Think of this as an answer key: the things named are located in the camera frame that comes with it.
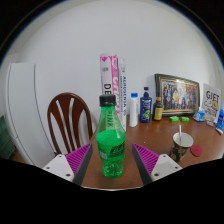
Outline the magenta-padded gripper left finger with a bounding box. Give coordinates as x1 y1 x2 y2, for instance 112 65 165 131
42 143 94 186

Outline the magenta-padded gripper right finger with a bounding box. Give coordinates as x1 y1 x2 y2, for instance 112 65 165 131
131 143 184 186

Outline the green plastic drink bottle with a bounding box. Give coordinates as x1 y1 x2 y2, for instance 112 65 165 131
95 94 127 179

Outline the patterned paper cup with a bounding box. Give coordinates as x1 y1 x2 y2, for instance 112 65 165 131
168 132 195 163

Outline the white spoon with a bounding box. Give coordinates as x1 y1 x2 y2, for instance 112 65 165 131
178 124 184 145

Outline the amber bottle yellow label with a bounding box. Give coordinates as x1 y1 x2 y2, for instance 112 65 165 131
152 96 164 122

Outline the white lotion bottle blue cap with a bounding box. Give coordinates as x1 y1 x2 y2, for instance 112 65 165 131
128 92 140 128

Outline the brown wooden chair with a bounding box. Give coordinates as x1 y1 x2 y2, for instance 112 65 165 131
46 92 94 156

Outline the dark blue pump bottle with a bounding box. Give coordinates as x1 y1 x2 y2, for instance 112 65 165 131
139 86 153 124

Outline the flat round red coaster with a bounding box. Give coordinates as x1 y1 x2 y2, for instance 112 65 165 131
190 144 203 158

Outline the blue white tissue pack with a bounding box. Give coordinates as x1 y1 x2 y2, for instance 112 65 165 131
193 109 207 123

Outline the framed group photo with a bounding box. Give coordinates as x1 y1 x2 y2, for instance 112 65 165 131
154 73 201 117

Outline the white cabinet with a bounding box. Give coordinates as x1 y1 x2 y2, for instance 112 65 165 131
4 62 46 168

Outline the white shuttlecock tube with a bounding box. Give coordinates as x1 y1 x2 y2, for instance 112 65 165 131
117 57 129 132

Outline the blue detergent bottle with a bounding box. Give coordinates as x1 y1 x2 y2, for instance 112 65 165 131
215 102 224 135

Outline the pink shuttlecock tube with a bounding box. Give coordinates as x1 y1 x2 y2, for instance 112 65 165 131
99 53 122 117

